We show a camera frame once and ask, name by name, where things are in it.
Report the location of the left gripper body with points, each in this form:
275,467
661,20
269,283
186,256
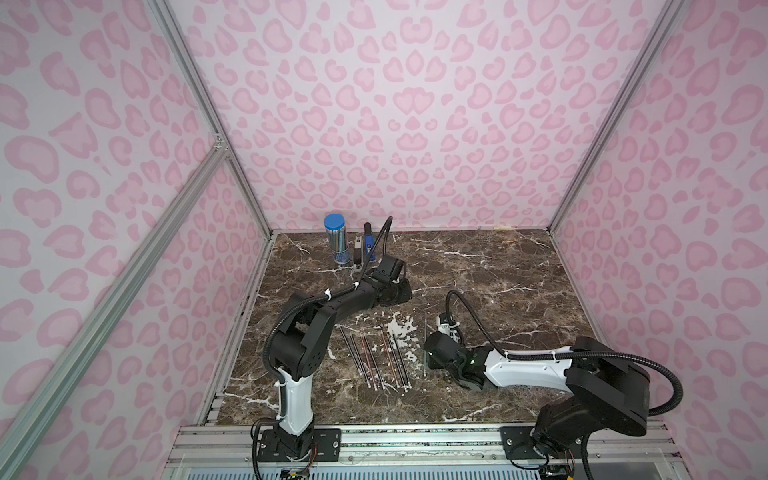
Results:
398,290

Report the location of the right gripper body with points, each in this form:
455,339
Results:
435,348

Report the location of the red capped pencil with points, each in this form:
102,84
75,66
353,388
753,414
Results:
390,358

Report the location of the purple capped pencil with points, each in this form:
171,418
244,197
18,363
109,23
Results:
392,347

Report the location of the yellow capped pencil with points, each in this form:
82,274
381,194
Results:
403,360

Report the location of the dark pencil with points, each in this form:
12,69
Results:
359,354
351,347

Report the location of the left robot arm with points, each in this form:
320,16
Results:
297,344

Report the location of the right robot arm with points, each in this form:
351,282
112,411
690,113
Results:
605,393

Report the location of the grey clip tool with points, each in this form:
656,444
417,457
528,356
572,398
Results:
357,254

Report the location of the blue-capped metal cylinder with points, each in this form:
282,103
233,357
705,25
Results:
335,227

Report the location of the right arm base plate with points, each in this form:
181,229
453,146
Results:
516,441

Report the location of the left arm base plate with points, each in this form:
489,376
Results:
315,444

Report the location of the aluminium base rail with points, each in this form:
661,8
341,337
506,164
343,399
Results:
425,451

